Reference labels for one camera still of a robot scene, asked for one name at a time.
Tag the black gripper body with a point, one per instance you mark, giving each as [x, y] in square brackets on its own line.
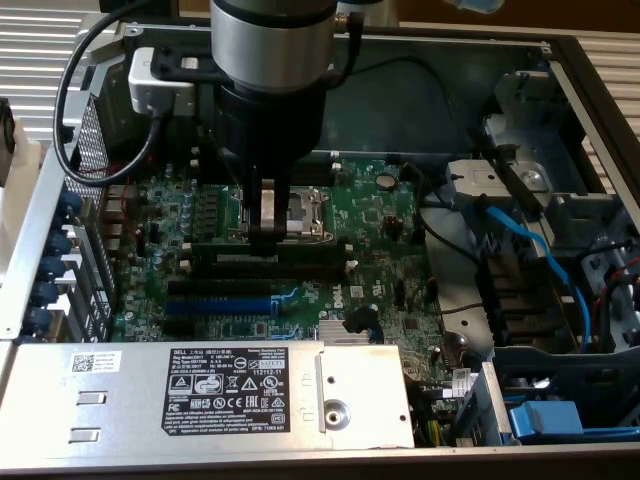
[270, 125]

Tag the green RAM stick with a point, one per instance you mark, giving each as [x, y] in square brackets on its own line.
[310, 248]

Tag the black RAM slot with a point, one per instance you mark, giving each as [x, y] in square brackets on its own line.
[187, 247]
[300, 271]
[320, 179]
[320, 167]

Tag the metal CPU socket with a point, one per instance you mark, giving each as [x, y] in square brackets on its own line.
[315, 210]

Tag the long black expansion slot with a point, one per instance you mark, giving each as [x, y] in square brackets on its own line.
[220, 288]

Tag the blue expansion slot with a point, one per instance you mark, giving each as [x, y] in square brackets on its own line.
[220, 306]

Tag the green Dell motherboard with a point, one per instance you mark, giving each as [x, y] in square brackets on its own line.
[370, 235]

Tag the round coin battery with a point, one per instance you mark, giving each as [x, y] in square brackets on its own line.
[385, 180]

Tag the open grey PC case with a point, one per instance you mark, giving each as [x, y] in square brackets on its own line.
[400, 115]

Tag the short black expansion slot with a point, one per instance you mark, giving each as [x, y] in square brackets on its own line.
[178, 327]

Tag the silver chipset heatsink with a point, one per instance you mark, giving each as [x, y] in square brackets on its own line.
[340, 332]

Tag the black power connector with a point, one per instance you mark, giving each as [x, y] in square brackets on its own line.
[360, 320]

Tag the black power supply label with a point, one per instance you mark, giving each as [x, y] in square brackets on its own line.
[225, 390]

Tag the blue plastic slot clip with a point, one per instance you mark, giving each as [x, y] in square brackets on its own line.
[61, 244]
[54, 267]
[46, 294]
[71, 204]
[38, 320]

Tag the black background box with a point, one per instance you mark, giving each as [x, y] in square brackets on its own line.
[115, 6]

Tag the white QR code sticker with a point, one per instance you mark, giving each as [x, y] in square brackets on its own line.
[95, 362]

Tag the silver power supply unit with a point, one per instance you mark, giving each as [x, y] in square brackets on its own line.
[125, 410]

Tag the black plastic bar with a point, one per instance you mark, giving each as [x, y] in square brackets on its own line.
[520, 182]

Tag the black part on rack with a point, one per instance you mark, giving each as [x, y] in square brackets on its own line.
[5, 150]

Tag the silver metal disk bay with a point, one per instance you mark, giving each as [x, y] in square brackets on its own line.
[530, 120]

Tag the black finned block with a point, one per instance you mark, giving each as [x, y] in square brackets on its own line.
[515, 300]

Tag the blue plastic latch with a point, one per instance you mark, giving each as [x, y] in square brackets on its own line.
[545, 420]

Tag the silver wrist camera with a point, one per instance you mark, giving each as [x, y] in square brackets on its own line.
[150, 85]

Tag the silver disk bracket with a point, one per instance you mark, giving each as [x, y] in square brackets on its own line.
[480, 177]

